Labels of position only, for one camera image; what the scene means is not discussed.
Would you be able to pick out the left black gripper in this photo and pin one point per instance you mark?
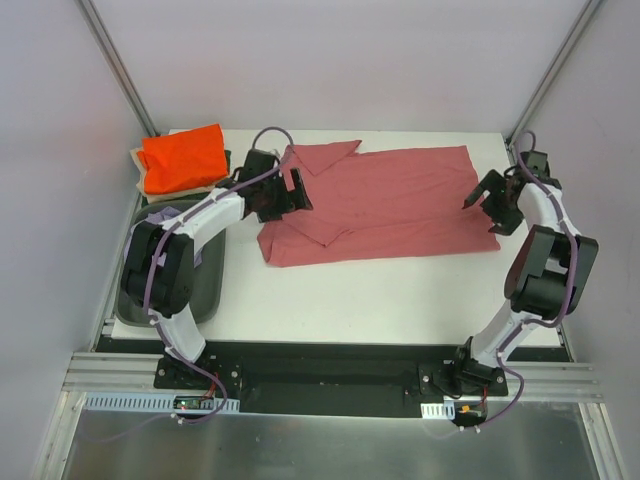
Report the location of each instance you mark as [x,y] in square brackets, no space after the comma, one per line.
[283,195]

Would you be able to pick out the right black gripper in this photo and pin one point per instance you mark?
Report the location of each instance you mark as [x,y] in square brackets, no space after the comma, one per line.
[498,201]

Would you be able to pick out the pink t shirt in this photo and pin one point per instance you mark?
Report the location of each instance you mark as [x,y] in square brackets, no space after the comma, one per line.
[385,204]

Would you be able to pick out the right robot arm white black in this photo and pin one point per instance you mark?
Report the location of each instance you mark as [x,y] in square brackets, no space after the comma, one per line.
[543,285]

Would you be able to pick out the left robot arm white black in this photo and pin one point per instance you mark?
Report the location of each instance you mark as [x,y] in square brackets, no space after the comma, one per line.
[159,268]

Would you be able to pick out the grey plastic bin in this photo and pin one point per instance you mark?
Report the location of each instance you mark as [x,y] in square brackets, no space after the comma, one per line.
[207,288]

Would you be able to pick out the orange folded t shirt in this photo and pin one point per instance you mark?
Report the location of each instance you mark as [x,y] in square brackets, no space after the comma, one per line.
[183,161]

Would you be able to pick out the lilac crumpled t shirt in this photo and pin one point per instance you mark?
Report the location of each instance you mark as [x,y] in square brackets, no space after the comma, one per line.
[157,217]

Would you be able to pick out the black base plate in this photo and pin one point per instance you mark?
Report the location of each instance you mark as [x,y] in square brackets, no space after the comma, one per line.
[388,381]

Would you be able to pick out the right white cable duct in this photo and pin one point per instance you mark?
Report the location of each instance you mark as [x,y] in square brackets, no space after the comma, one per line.
[438,411]

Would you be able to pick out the white cable duct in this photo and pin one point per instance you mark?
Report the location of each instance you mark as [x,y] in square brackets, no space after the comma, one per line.
[438,411]
[159,403]

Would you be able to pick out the right aluminium frame post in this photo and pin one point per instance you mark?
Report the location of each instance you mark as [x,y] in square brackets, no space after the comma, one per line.
[569,45]

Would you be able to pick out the aluminium frame post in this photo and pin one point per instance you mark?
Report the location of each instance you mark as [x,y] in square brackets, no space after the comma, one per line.
[109,50]
[569,45]

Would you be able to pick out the left white cable duct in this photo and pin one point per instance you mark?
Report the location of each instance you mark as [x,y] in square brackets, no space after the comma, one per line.
[159,403]

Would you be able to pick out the aluminium rail front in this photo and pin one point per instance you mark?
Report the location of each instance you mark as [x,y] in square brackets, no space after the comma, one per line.
[111,372]

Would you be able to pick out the left aluminium frame post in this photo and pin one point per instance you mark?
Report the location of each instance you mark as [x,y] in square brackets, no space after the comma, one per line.
[109,50]

